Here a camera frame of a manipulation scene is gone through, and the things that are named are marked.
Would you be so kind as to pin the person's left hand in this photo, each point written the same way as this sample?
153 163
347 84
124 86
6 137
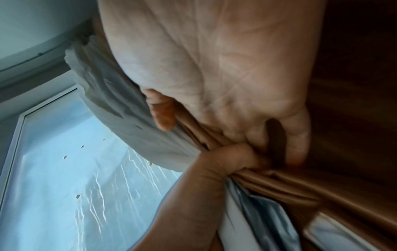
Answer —
223 161

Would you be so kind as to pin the white sheer curtain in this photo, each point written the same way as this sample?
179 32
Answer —
124 103

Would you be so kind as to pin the white framed window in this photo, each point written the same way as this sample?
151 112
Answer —
71 186

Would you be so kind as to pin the person's right hand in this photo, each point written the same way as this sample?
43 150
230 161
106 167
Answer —
217 61

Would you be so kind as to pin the white curtain track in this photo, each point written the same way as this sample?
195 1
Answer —
34 57

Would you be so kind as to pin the brown satin curtain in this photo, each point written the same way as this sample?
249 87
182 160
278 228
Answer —
350 122

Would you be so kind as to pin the person's left forearm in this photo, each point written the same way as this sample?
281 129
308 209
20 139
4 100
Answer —
186 215

